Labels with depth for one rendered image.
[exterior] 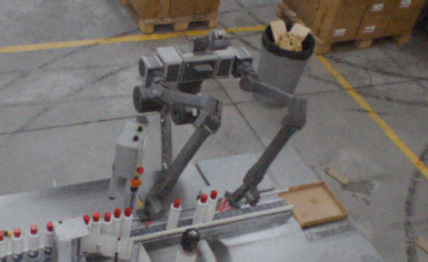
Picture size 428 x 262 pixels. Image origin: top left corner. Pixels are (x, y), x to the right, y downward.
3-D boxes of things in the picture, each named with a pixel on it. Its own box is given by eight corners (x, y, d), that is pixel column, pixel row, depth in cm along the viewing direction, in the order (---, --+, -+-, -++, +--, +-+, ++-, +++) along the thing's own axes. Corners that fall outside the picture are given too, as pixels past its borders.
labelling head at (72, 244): (56, 278, 294) (58, 242, 277) (49, 256, 303) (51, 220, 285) (86, 272, 299) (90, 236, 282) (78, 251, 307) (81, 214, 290)
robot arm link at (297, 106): (314, 100, 301) (300, 96, 296) (304, 128, 304) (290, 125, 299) (256, 76, 337) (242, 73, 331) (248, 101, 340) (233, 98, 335)
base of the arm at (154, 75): (160, 85, 328) (164, 65, 320) (165, 94, 322) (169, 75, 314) (144, 86, 325) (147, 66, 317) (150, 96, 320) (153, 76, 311)
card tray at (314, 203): (300, 227, 346) (303, 222, 343) (277, 194, 363) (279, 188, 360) (346, 217, 356) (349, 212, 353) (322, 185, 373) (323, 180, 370)
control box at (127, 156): (112, 175, 290) (116, 143, 278) (123, 151, 303) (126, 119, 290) (134, 180, 289) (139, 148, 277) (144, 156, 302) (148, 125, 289)
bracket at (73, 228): (58, 241, 277) (59, 240, 277) (52, 223, 285) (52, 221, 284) (89, 236, 282) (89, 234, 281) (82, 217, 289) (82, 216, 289)
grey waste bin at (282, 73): (261, 115, 555) (280, 54, 514) (239, 85, 584) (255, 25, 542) (303, 108, 570) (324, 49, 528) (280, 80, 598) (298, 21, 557)
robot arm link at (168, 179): (216, 117, 291) (202, 108, 284) (223, 124, 287) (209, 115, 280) (163, 194, 299) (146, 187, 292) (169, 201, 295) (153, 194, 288)
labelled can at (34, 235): (29, 261, 300) (29, 232, 286) (26, 253, 303) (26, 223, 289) (40, 258, 301) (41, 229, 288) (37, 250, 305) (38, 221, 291)
